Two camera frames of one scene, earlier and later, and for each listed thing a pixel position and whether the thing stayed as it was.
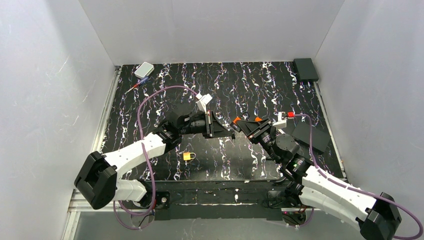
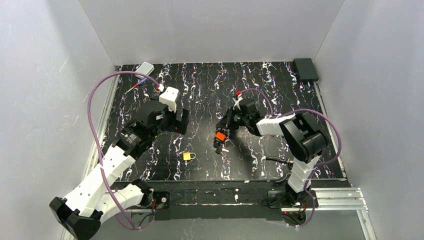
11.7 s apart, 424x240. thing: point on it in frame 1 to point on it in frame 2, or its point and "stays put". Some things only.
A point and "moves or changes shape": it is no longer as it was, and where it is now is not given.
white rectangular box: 144,70 stays put
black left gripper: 209,124 to 181,120
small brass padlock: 186,156 stays put
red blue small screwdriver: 141,82 stays put
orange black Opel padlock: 234,123 moves or changes shape
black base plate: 215,200 stays put
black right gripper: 259,127 to 225,123
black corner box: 305,69 stays put
